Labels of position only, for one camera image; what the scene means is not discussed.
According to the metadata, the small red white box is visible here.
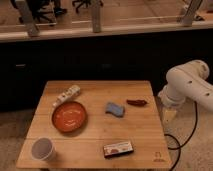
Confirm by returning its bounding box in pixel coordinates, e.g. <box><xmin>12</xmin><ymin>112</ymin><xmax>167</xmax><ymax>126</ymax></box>
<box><xmin>103</xmin><ymin>141</ymin><xmax>134</xmax><ymax>158</ymax></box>

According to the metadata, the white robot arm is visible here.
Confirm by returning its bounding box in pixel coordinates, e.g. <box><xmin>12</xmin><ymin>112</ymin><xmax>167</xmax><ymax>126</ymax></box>
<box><xmin>158</xmin><ymin>60</ymin><xmax>213</xmax><ymax>124</ymax></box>

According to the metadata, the black cable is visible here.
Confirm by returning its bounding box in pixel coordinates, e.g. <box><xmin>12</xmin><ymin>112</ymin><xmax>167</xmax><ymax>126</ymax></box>
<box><xmin>164</xmin><ymin>101</ymin><xmax>199</xmax><ymax>171</ymax></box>

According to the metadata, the white power strip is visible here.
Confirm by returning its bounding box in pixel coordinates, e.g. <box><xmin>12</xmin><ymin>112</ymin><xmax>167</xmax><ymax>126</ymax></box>
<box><xmin>53</xmin><ymin>85</ymin><xmax>81</xmax><ymax>108</ymax></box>

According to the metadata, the red chili pepper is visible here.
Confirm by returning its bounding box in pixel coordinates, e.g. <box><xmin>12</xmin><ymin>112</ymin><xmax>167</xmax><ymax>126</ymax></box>
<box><xmin>126</xmin><ymin>100</ymin><xmax>147</xmax><ymax>107</ymax></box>

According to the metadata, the blue sponge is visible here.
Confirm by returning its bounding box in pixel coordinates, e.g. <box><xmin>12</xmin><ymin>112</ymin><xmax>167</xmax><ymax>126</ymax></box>
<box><xmin>105</xmin><ymin>102</ymin><xmax>125</xmax><ymax>117</ymax></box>

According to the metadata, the grey window post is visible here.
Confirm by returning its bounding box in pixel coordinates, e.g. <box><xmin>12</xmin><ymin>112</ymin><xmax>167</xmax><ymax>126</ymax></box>
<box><xmin>15</xmin><ymin>0</ymin><xmax>39</xmax><ymax>37</ymax></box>
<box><xmin>91</xmin><ymin>0</ymin><xmax>101</xmax><ymax>33</ymax></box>
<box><xmin>181</xmin><ymin>0</ymin><xmax>203</xmax><ymax>27</ymax></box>

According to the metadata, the middle grey window post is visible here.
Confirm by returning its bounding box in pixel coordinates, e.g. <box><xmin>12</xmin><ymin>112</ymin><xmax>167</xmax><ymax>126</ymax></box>
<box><xmin>91</xmin><ymin>0</ymin><xmax>101</xmax><ymax>33</ymax></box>

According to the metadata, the black office chair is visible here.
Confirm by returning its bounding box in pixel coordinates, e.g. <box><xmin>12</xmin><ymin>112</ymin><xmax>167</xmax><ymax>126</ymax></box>
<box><xmin>72</xmin><ymin>0</ymin><xmax>104</xmax><ymax>13</ymax></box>
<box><xmin>9</xmin><ymin>0</ymin><xmax>68</xmax><ymax>26</ymax></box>

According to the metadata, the orange bowl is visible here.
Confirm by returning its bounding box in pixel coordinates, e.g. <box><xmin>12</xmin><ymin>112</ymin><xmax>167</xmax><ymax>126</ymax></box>
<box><xmin>52</xmin><ymin>101</ymin><xmax>87</xmax><ymax>133</ymax></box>

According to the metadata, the right grey window post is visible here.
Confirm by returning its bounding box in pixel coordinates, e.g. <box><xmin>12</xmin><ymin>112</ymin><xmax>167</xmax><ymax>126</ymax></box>
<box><xmin>181</xmin><ymin>0</ymin><xmax>203</xmax><ymax>27</ymax></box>

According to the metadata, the white paper cup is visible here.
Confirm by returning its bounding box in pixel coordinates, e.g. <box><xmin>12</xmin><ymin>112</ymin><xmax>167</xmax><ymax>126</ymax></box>
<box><xmin>31</xmin><ymin>137</ymin><xmax>56</xmax><ymax>161</ymax></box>

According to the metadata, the left grey window post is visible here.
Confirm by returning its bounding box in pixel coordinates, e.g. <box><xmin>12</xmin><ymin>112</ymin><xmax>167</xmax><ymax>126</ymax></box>
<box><xmin>15</xmin><ymin>0</ymin><xmax>39</xmax><ymax>37</ymax></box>

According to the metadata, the wooden table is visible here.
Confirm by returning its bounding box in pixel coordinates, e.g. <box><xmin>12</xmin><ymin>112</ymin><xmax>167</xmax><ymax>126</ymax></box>
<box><xmin>16</xmin><ymin>81</ymin><xmax>171</xmax><ymax>170</ymax></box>

